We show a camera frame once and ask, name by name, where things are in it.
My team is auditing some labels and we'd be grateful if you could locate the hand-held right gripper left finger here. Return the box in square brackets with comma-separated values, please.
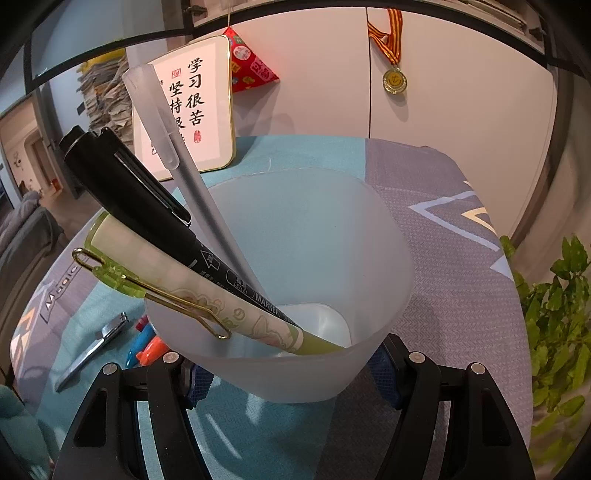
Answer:
[60, 353, 213, 480]

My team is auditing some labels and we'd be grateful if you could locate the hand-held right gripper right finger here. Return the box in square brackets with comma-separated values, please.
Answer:
[369, 335, 536, 480]

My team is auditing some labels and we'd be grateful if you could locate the orange highlighter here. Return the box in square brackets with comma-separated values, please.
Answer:
[137, 337, 167, 366]

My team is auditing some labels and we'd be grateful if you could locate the blue pen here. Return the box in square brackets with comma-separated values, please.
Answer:
[127, 330, 155, 367]

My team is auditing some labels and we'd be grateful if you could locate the white patterned pen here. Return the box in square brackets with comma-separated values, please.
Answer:
[54, 312, 129, 392]

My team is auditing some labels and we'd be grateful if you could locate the translucent white plastic cup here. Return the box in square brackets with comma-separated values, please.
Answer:
[144, 168, 414, 404]

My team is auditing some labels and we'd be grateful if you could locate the green pen with gold clip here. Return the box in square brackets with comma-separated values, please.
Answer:
[71, 212, 345, 355]

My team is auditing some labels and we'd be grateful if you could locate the black marker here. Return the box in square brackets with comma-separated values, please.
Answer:
[59, 127, 305, 328]

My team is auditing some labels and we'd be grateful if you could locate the translucent grey pen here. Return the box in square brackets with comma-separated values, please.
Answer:
[122, 65, 264, 296]

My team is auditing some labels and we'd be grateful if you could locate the teal and grey tablecloth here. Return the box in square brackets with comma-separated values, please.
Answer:
[9, 135, 529, 480]

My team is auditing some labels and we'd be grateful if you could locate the green potted plant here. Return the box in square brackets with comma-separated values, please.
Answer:
[499, 235, 591, 462]

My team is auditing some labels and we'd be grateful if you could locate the grey sofa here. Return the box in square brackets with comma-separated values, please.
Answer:
[0, 191, 65, 278]

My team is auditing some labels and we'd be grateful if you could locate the framed calligraphy board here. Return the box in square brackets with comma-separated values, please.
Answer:
[131, 36, 237, 182]

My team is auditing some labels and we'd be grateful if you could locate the gold medal with striped ribbon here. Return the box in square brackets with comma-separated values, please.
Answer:
[367, 9, 409, 96]

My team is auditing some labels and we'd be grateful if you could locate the tall pile of books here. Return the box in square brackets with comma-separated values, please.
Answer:
[74, 51, 134, 144]

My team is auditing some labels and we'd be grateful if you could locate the red pyramid hanging ornament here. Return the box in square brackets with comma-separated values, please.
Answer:
[223, 27, 280, 93]

